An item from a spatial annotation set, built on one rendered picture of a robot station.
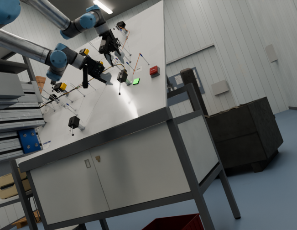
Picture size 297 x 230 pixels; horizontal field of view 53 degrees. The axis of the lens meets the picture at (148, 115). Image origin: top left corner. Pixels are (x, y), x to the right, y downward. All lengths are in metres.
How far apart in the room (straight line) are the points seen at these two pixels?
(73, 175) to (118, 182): 0.34
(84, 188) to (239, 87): 7.97
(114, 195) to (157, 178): 0.31
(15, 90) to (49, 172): 1.25
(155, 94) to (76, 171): 0.73
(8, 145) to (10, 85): 0.25
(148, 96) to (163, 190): 0.52
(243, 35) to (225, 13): 0.86
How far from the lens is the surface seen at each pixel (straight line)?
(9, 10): 1.10
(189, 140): 1.72
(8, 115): 1.08
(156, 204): 1.74
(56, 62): 1.45
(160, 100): 1.60
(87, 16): 1.65
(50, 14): 1.64
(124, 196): 1.82
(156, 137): 1.63
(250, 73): 9.56
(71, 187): 2.04
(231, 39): 9.70
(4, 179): 2.51
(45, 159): 2.07
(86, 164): 1.92
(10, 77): 0.95
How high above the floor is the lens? 0.78
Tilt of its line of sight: 3 degrees up
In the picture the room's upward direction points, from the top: 20 degrees counter-clockwise
